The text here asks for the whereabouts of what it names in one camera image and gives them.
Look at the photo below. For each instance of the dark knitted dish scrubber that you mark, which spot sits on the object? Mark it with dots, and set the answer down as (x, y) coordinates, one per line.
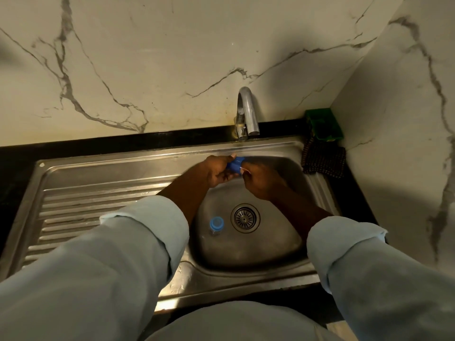
(323, 158)

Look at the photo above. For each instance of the person's left fingers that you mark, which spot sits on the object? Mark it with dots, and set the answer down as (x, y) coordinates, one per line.
(225, 173)

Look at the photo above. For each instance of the light blue shirt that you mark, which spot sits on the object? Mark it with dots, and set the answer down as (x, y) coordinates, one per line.
(245, 324)

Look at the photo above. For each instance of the green soap tray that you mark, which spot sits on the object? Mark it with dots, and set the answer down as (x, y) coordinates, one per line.
(324, 124)

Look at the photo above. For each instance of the person's left forearm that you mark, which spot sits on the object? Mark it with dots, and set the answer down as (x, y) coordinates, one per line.
(106, 259)

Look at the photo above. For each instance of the clear bottle with blue lid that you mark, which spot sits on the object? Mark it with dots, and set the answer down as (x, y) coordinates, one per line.
(216, 225)

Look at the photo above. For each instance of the blue plastic cap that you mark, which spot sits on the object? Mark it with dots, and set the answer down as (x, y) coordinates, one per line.
(235, 164)

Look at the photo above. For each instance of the round sink drain strainer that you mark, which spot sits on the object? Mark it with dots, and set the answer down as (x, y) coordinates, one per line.
(245, 218)

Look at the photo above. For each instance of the person's left hand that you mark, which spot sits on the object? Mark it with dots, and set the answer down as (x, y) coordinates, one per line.
(213, 170)

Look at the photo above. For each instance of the person's right fingers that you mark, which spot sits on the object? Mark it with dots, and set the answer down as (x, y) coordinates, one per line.
(247, 173)

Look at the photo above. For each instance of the stainless steel sink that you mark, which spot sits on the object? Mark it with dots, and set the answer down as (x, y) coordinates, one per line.
(142, 209)

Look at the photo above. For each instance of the person's right hand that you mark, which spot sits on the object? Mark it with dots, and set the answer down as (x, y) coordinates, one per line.
(261, 181)

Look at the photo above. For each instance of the person's right forearm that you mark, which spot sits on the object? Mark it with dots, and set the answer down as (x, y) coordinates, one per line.
(355, 266)

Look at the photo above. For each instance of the chrome faucet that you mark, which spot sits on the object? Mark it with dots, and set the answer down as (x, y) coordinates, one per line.
(247, 113)

